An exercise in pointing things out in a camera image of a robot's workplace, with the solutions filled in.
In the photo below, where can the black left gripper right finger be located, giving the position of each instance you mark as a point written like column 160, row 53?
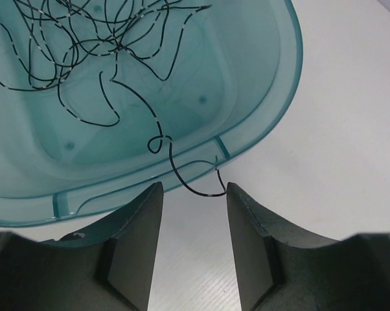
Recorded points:
column 282, row 266

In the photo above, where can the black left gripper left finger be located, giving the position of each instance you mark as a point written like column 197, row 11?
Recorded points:
column 107, row 265

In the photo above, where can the teal transparent plastic tray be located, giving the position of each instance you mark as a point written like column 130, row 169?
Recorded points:
column 99, row 99

